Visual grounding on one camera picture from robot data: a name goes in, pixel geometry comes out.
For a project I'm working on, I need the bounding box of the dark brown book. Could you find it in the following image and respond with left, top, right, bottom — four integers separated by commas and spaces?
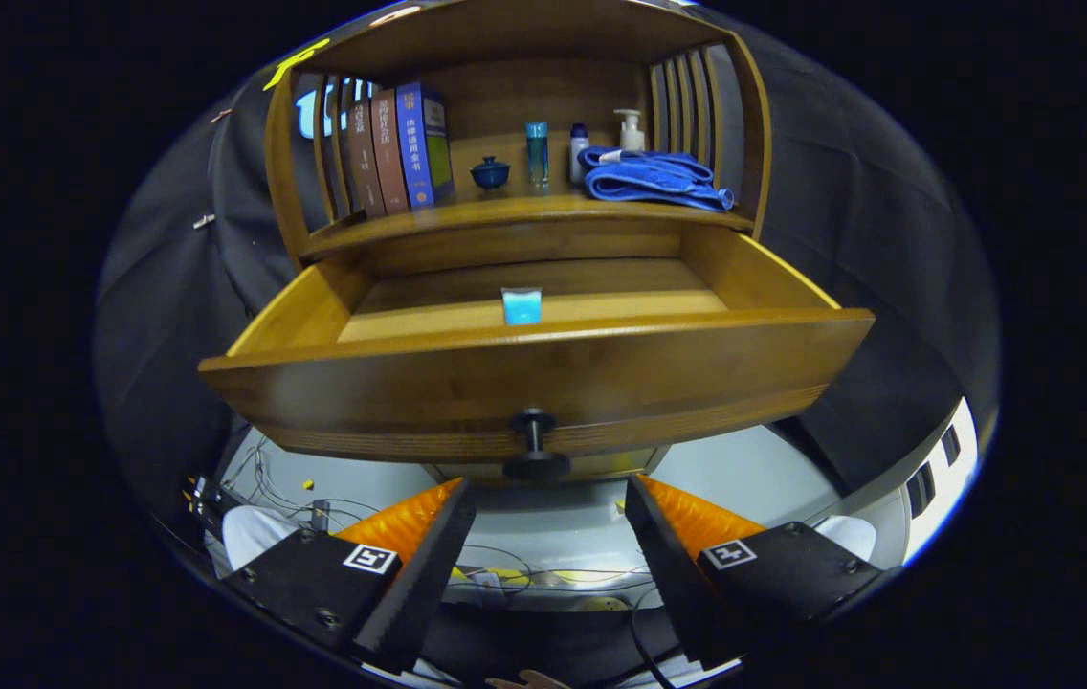
344, 94, 388, 219

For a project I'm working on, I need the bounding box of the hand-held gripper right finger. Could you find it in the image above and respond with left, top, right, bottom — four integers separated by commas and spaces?
624, 474, 898, 671

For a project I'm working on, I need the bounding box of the blue book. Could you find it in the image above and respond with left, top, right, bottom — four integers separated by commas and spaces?
395, 81, 456, 211

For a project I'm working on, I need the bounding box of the wooden drawer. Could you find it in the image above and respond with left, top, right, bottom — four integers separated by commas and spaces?
197, 225, 877, 482

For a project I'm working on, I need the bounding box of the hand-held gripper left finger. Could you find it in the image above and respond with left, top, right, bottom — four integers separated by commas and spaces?
218, 477, 477, 676

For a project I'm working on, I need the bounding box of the white slotted panel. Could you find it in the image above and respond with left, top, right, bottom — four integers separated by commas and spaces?
902, 397, 980, 566

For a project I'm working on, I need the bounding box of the reddish brown book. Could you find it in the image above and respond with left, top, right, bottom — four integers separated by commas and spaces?
369, 88, 410, 214

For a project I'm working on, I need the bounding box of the black backdrop cloth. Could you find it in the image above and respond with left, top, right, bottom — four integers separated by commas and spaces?
94, 19, 999, 537

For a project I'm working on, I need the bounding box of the wooden countertop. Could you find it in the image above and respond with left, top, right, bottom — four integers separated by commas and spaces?
299, 187, 755, 259

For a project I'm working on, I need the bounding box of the tangle of thin black cables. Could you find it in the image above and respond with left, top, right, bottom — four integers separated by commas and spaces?
242, 435, 382, 537

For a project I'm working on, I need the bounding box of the teal glass bottle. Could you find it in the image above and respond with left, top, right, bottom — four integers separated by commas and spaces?
525, 122, 550, 188

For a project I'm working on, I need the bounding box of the white shoe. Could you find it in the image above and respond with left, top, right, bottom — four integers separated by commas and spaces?
221, 505, 315, 575
813, 515, 879, 563

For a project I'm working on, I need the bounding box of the white pump bottle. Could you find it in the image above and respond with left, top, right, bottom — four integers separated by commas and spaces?
613, 108, 647, 154

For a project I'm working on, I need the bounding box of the yellow cable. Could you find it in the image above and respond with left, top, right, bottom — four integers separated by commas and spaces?
453, 567, 527, 588

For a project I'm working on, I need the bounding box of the folded blue towel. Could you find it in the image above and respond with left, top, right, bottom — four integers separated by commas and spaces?
577, 145, 736, 212

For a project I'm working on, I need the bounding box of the light blue tube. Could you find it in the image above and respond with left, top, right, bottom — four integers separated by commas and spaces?
501, 287, 543, 326

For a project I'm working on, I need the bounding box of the wooden cabinet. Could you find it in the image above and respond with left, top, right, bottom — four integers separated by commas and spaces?
261, 0, 774, 484

